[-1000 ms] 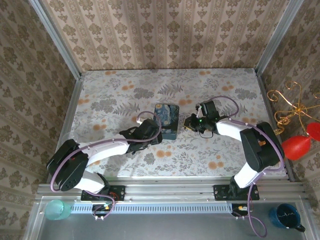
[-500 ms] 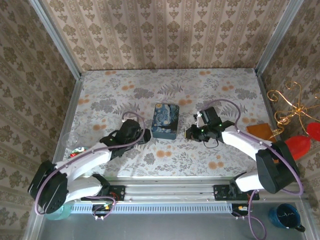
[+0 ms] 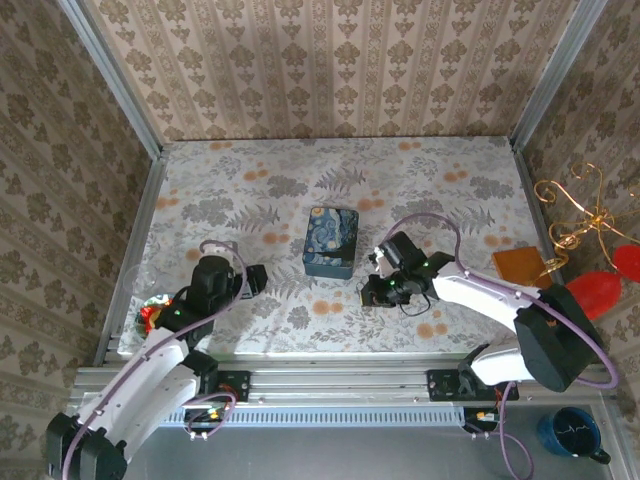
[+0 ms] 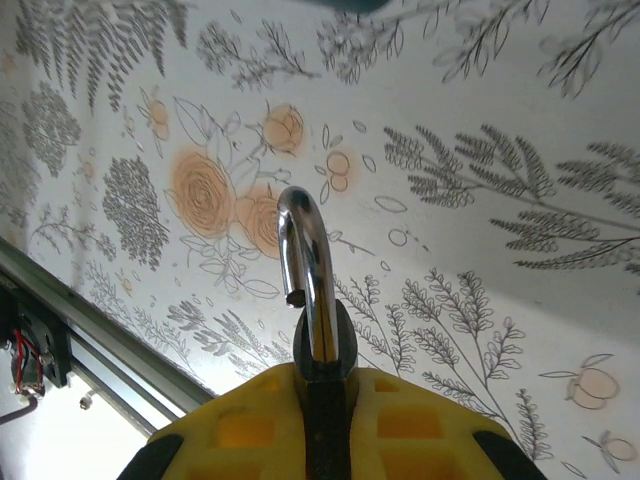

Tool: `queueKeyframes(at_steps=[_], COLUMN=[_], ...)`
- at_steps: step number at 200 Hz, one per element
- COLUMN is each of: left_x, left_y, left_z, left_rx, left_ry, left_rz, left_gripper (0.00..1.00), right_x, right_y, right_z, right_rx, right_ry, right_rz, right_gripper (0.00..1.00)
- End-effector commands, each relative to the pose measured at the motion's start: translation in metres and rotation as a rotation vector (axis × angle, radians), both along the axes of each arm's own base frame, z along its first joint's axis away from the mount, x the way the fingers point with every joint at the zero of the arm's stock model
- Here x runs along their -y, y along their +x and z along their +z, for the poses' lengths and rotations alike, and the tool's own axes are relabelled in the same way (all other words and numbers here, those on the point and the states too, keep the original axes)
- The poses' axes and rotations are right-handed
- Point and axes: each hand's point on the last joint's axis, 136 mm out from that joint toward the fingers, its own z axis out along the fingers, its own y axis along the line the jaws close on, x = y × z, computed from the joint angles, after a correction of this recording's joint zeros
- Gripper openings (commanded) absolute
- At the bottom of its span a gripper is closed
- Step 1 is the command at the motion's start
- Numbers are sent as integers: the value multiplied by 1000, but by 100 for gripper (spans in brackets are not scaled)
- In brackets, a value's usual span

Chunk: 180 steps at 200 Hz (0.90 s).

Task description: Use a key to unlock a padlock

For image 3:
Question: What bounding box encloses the clear plastic cup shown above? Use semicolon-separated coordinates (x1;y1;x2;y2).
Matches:
123;264;159;296

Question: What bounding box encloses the orange wooden block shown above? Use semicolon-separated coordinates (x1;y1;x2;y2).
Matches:
492;245;552;289

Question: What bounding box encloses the gold wire ornament stand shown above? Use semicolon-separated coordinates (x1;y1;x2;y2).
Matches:
524;160;640;292

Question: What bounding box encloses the floral tablecloth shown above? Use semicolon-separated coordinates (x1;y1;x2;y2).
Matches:
118;135;584;357

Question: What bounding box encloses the dark blue mug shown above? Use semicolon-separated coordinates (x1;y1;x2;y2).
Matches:
536;406;613;466

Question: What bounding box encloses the aluminium side rail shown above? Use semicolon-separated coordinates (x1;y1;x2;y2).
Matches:
93;152;170;369
509;139;601;371

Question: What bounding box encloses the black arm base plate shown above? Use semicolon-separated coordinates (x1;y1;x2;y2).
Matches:
426;368;520;403
197;368;252;404

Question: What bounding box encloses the thin black wire loop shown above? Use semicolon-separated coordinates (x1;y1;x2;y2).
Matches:
398;291;432;317

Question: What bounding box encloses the red yellow toy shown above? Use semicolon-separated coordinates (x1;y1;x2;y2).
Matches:
138;303;164;334

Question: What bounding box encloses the large red balloon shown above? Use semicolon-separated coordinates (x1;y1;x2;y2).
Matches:
564;272;624;322

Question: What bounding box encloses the small black controller board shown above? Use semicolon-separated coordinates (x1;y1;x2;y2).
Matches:
183;405;232;435
462;407;501;434

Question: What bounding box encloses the slotted grey cable duct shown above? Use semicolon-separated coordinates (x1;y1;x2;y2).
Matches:
142;403;466;429

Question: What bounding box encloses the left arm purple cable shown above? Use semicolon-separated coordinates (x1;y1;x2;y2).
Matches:
59;239;250;480

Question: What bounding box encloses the small red balloon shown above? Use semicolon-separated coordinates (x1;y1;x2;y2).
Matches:
613;244;640;281

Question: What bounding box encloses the aluminium corner post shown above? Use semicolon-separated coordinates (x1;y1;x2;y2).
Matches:
57;0;166;159
508;0;609;154

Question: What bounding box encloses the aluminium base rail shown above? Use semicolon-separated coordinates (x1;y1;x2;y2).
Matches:
74;355;606;407

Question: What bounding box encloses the glass bowl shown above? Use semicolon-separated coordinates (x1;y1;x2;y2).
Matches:
133;293;177;346

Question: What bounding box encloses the starry night tin box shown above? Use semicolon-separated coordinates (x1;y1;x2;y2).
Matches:
302;205;361;279

